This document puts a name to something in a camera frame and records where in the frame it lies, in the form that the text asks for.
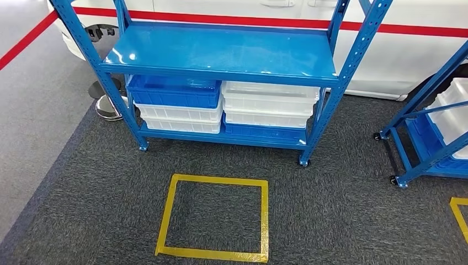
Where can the blue metal shelf rack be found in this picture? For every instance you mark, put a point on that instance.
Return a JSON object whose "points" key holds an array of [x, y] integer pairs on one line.
{"points": [[219, 51]]}

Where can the white plastic bin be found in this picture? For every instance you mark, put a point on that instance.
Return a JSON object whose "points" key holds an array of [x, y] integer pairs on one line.
{"points": [[270, 102], [453, 117], [179, 115]]}

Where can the red barrier belt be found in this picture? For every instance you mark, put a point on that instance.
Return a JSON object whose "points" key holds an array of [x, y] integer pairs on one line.
{"points": [[25, 40], [256, 22]]}

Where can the yellow floor tape square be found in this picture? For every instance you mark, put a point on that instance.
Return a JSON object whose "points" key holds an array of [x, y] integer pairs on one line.
{"points": [[162, 226], [459, 215]]}

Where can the black barrier stanchion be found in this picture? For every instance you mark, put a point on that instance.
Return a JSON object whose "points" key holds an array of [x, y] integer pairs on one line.
{"points": [[106, 108]]}

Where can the white car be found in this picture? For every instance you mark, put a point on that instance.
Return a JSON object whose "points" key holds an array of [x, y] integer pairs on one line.
{"points": [[395, 62]]}

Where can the blue wheeled rack cart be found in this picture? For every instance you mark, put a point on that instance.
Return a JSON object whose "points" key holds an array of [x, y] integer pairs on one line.
{"points": [[417, 170]]}

